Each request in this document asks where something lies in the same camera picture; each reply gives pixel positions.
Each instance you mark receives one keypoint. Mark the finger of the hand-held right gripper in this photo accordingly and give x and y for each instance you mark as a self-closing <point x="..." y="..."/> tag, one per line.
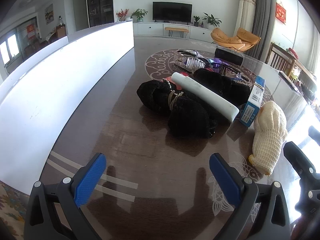
<point x="315" y="133"/>
<point x="297" y="157"/>

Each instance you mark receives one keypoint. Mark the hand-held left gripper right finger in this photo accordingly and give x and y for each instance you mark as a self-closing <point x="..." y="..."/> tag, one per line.
<point x="223" y="177"/>

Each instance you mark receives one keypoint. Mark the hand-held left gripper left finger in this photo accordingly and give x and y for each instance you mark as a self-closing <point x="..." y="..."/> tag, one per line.
<point x="91" y="177"/>

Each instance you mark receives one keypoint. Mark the cream knit glove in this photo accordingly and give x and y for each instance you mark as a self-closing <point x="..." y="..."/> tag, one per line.
<point x="268" y="130"/>

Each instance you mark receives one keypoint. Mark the blue and white carton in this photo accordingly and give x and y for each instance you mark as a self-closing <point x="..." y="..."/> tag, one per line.
<point x="251" y="105"/>

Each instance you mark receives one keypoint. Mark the white sunscreen bottle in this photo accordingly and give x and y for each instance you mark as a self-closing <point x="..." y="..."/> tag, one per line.
<point x="205" y="95"/>

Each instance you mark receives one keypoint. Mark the black plush pouch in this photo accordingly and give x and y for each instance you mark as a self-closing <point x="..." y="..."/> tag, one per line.
<point x="215" y="80"/>

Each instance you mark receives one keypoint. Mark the brown patterned desktop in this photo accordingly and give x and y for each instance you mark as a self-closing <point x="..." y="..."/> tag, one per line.
<point x="125" y="142"/>

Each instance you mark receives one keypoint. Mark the cluttered wooden sideboard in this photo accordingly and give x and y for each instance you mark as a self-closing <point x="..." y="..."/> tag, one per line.
<point x="302" y="75"/>

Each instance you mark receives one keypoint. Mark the floral patterned cloth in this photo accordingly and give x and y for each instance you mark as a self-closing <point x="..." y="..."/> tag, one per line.
<point x="11" y="205"/>

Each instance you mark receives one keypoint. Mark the wooden chair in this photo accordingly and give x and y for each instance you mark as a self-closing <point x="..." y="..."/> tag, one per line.
<point x="276" y="57"/>

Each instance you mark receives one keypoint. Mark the white partition board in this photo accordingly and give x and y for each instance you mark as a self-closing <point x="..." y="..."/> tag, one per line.
<point x="50" y="92"/>
<point x="32" y="58"/>

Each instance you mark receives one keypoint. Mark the red envelope bundle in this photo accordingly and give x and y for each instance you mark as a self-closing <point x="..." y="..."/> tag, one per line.
<point x="176" y="86"/>

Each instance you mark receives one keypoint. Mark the black rectangular box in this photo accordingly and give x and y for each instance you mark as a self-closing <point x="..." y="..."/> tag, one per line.
<point x="228" y="56"/>

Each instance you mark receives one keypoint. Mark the orange lounge chair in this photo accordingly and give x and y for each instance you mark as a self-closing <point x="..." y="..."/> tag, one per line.
<point x="240" y="38"/>

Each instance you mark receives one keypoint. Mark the grey curtain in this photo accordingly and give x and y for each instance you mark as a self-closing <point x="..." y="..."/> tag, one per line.
<point x="262" y="17"/>

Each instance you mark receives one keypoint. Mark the white fabric covered appliance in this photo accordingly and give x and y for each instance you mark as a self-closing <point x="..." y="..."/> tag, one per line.
<point x="246" y="10"/>

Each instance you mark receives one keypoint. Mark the large leafy potted plant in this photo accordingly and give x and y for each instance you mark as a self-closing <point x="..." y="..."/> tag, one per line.
<point x="211" y="20"/>

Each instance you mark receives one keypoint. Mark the orange topped bench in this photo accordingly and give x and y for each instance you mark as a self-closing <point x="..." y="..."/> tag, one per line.
<point x="176" y="29"/>

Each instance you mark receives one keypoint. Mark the small potted plant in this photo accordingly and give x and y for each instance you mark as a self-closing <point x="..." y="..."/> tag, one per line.
<point x="196" y="20"/>

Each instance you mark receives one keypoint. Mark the white television cabinet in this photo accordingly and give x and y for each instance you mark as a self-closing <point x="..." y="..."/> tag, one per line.
<point x="150" y="28"/>

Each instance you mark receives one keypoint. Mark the white door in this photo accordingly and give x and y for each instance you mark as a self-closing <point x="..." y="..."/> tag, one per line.
<point x="80" y="12"/>

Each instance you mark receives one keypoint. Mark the red flower arrangement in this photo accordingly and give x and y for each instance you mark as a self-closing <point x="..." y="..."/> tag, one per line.
<point x="122" y="13"/>

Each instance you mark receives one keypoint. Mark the green potted plant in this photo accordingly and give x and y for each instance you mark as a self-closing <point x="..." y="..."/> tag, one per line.
<point x="138" y="13"/>

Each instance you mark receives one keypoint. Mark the black television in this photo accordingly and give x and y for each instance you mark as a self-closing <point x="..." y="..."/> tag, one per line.
<point x="172" y="11"/>

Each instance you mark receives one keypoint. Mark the dark display cabinet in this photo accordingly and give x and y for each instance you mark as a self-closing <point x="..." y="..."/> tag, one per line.
<point x="100" y="2"/>

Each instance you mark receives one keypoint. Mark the red wall hanging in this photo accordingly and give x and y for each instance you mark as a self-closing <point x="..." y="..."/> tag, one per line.
<point x="281" y="13"/>

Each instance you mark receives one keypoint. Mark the framed wall painting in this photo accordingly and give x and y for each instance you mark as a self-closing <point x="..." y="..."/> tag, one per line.
<point x="49" y="13"/>

